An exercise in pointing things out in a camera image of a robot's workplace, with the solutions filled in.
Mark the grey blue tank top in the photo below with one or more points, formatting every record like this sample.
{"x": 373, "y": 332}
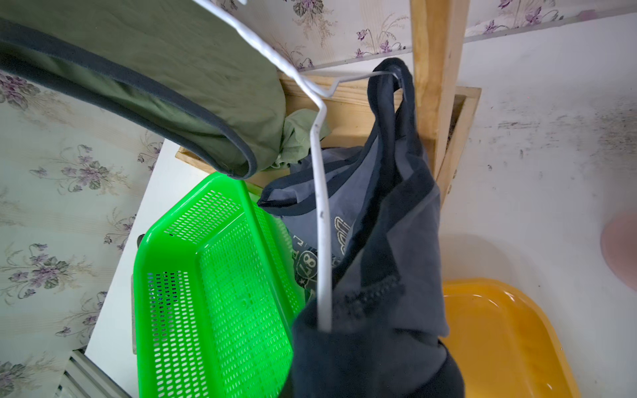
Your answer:
{"x": 388, "y": 307}

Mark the olive green tank top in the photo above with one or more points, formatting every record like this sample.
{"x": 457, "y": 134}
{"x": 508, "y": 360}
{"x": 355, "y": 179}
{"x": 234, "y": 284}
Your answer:
{"x": 169, "y": 66}

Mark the pink pen cup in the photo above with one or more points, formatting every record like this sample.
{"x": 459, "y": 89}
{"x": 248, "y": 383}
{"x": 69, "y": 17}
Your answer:
{"x": 618, "y": 244}

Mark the wooden clothes rack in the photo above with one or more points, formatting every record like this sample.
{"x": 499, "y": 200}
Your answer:
{"x": 444, "y": 111}

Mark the green plastic basket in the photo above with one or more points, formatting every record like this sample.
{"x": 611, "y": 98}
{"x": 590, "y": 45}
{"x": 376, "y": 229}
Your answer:
{"x": 215, "y": 297}

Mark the yellow plastic tray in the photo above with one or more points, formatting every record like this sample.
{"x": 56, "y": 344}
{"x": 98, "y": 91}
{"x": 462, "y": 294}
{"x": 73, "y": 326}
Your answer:
{"x": 503, "y": 343}

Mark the white wire hanger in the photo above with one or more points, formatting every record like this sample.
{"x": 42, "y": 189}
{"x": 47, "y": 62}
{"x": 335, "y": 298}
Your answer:
{"x": 318, "y": 164}

